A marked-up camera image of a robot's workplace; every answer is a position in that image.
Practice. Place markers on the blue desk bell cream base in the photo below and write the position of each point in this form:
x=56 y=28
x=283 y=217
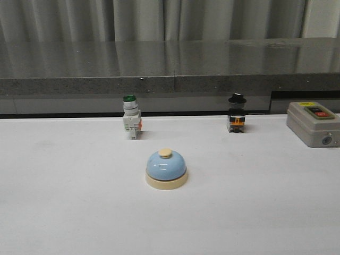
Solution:
x=166 y=170

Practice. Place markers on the black selector switch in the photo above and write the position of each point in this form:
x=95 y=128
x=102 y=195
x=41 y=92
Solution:
x=236 y=114

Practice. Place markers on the grey stone counter ledge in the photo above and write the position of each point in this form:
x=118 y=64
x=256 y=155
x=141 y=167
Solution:
x=168 y=78

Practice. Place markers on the green pushbutton switch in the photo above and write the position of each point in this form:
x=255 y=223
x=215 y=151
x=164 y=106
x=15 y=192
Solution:
x=132 y=116

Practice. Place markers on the grey curtain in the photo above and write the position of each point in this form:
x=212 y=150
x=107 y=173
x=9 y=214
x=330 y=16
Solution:
x=47 y=21

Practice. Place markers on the grey power switch box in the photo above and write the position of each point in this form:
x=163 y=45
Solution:
x=314 y=124

